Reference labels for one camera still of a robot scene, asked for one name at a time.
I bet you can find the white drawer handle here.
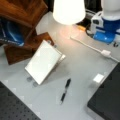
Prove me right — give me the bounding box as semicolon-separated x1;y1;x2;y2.
94;74;104;83

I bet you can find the black pen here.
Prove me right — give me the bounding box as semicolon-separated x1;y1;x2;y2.
60;79;71;104

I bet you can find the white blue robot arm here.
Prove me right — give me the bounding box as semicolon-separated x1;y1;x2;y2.
84;0;120;46

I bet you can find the white lamp power cable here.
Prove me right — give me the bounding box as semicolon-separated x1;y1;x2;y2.
69;34;120;64

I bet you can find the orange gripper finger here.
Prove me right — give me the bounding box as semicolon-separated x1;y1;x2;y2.
77;25;86;31

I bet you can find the white lamp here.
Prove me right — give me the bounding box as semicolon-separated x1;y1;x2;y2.
53;0;86;38

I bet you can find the white inline cable switch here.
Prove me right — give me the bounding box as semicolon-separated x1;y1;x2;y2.
101;50;111;57

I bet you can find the brown wooden shelf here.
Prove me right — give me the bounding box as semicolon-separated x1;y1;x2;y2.
0;0;56;66

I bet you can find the black drawer box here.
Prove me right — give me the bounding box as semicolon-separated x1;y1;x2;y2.
87;63;120;120

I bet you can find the white blue gripper body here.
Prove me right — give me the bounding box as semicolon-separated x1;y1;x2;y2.
90;11;120;44

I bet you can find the blue book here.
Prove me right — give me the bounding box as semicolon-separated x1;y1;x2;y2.
0;18;24;46

